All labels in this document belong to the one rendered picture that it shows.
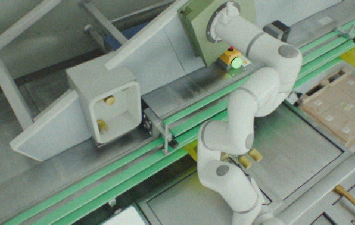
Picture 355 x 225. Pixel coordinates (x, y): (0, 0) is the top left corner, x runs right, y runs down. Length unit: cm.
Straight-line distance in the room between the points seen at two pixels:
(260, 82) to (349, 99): 459
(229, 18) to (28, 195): 86
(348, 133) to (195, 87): 390
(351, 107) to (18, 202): 481
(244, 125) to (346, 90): 481
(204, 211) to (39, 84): 105
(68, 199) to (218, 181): 52
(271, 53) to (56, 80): 116
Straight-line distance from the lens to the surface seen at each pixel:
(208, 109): 119
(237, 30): 105
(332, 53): 177
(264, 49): 100
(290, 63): 97
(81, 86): 101
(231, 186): 85
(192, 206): 127
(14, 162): 151
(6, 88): 133
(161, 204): 126
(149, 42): 107
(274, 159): 149
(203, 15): 105
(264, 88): 89
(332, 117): 505
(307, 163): 154
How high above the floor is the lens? 147
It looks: 30 degrees down
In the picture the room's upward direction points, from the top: 137 degrees clockwise
